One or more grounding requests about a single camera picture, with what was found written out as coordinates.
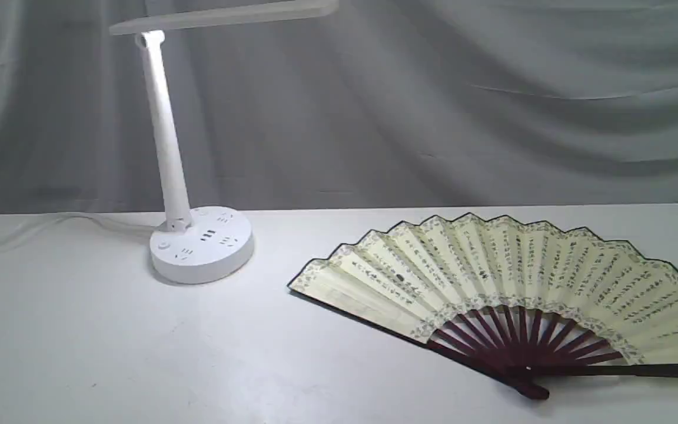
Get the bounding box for folding paper fan maroon ribs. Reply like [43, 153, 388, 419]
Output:
[287, 214, 678, 400]

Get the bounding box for white desk lamp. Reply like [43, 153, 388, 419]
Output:
[109, 1, 339, 285]

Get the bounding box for grey backdrop curtain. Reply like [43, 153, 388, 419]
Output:
[0, 1, 678, 214]

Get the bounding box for white power cord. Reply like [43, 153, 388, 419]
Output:
[0, 213, 160, 263]

